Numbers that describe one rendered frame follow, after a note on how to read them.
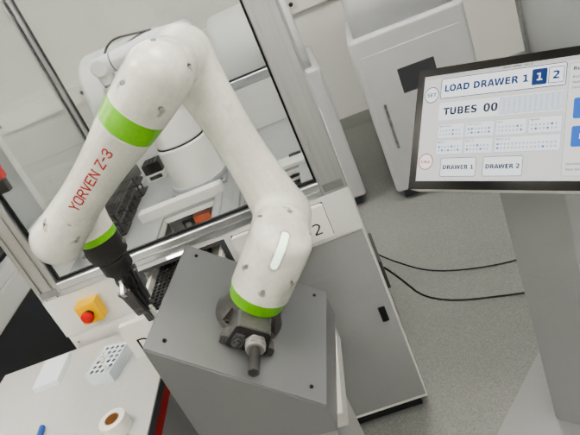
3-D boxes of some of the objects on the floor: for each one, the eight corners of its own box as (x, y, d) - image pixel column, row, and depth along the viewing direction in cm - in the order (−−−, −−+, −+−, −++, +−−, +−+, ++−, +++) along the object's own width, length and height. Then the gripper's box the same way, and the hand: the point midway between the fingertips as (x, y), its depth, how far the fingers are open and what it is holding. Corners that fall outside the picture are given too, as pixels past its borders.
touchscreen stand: (650, 535, 145) (594, 203, 101) (483, 471, 176) (386, 198, 133) (689, 391, 173) (658, 83, 130) (539, 358, 205) (474, 102, 161)
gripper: (103, 248, 141) (149, 317, 153) (91, 277, 130) (142, 349, 141) (129, 236, 141) (174, 306, 152) (120, 265, 129) (169, 338, 140)
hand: (152, 317), depth 145 cm, fingers closed
